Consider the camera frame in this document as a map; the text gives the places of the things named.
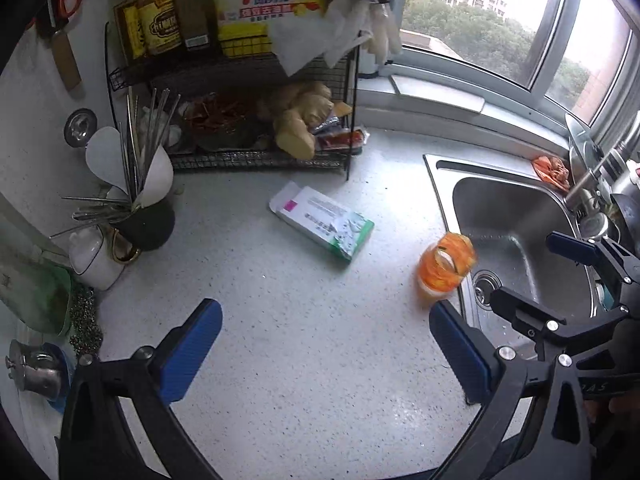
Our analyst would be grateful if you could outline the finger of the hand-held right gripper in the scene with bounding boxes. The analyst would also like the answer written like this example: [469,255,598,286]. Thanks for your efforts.
[546,231,640,283]
[489,287,631,356]

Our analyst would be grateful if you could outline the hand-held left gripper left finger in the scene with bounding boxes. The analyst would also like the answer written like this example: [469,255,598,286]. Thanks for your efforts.
[59,297,223,480]

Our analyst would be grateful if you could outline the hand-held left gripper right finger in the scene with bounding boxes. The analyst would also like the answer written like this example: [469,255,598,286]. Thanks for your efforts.
[425,299,596,480]

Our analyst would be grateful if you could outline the orange plastic cup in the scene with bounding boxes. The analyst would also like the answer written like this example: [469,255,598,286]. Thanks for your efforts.
[417,232,476,306]

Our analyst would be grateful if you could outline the white and green box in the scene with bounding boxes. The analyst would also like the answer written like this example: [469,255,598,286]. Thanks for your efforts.
[268,181,375,262]

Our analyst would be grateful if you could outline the person's right hand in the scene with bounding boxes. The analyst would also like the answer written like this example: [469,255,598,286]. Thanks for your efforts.
[582,395,640,441]

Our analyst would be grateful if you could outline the steel sink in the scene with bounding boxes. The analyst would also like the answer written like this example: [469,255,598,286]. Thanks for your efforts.
[424,154,631,361]

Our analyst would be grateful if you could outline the black wok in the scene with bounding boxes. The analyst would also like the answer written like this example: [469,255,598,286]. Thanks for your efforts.
[610,192,640,261]

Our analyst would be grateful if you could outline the steel faucet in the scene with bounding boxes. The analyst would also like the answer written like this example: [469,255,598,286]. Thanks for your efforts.
[562,140,631,211]

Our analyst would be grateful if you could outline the orange crumpled bag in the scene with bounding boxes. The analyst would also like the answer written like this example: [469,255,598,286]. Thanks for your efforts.
[531,155,571,193]

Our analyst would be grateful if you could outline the steel wool scourer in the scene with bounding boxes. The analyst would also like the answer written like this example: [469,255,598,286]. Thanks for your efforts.
[68,287,103,358]

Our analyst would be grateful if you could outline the blue dish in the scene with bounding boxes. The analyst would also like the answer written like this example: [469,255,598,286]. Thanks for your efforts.
[42,342,76,413]

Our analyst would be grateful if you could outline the dark green mug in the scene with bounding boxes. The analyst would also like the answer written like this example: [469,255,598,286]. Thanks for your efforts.
[107,202,176,263]

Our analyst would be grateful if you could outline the white ceramic lidded jar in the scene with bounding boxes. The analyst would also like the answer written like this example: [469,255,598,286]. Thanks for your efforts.
[68,227,126,291]

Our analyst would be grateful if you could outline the small steel lidded pot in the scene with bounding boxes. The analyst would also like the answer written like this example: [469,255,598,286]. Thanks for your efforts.
[6,339,63,393]

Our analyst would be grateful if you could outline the white ladle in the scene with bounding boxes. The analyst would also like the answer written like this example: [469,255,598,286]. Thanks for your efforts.
[132,145,175,208]

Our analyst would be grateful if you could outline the white rice paddle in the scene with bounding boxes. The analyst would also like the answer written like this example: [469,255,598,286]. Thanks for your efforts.
[85,126,128,196]

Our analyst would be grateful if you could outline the bundle of steel chopsticks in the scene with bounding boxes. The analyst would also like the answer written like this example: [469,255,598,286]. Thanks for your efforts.
[50,87,181,238]

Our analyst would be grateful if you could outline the window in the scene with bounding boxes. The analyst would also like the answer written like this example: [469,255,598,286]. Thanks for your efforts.
[395,0,640,161]

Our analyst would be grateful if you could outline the garlic bulb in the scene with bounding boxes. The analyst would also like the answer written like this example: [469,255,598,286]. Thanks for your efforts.
[140,107,182,148]

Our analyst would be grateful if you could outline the dried red chilies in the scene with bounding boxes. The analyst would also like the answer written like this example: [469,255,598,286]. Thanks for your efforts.
[182,92,261,136]

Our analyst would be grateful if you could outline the red foil packet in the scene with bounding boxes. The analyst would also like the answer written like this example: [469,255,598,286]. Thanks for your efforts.
[310,115,368,153]

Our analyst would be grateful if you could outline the ginger root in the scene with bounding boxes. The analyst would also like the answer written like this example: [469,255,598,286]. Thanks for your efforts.
[257,81,335,158]

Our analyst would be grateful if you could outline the translucent plastic glove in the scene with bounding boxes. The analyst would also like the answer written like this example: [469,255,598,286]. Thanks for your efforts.
[360,0,403,63]

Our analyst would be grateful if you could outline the white cloth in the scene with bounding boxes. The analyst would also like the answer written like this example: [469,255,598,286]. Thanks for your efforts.
[268,0,373,75]

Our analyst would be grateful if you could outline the clear oil bottle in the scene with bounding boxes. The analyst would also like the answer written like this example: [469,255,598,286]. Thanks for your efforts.
[110,0,146,61]

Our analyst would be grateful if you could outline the yellow OMO detergent bag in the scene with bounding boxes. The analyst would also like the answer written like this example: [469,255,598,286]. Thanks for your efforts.
[210,0,328,58]

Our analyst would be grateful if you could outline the black wire rack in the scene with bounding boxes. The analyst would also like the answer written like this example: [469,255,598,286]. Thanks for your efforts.
[104,22,361,181]

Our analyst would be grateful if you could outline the wooden handle tool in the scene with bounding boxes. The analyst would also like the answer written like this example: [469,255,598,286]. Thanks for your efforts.
[37,15,83,92]

